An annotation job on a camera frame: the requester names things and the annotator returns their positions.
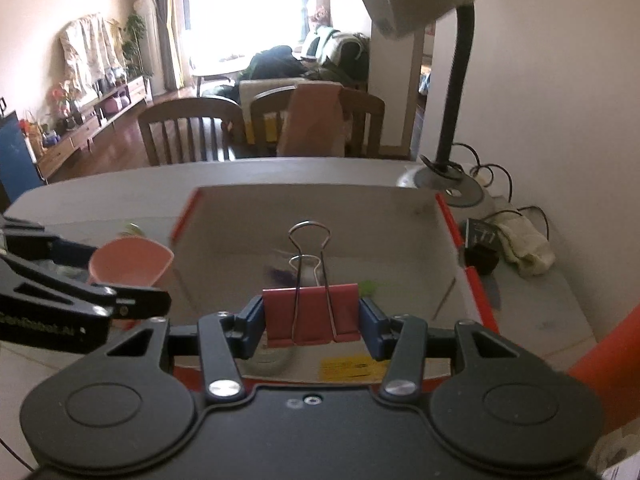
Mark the sofa with clothes pile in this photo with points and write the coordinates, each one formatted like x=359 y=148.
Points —
x=327 y=55

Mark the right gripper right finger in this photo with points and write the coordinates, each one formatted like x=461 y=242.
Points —
x=405 y=342

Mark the cream crumpled cloth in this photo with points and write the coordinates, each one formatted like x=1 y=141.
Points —
x=523 y=245

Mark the wooden chair with cloth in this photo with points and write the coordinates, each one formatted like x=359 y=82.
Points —
x=363 y=112

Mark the red cardboard box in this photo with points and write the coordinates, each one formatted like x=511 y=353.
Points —
x=401 y=246

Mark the white round coffee table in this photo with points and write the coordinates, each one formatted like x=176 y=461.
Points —
x=226 y=69

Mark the dark wooden dining chair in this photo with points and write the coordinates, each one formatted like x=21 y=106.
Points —
x=195 y=129

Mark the small black device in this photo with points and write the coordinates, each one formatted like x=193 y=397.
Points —
x=482 y=246

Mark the blue board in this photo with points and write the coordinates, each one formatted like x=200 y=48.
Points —
x=18 y=171

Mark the green potted plant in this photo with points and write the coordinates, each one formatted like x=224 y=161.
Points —
x=133 y=33

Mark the wooden tv cabinet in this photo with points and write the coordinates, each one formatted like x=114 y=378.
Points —
x=96 y=117

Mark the red binder clip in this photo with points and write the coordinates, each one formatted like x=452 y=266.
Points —
x=313 y=311

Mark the pink cloth on chair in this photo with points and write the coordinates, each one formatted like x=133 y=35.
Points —
x=314 y=125

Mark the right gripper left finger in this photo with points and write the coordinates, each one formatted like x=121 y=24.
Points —
x=217 y=340

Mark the pink heart-shaped bowl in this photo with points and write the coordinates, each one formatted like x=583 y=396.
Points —
x=130 y=260

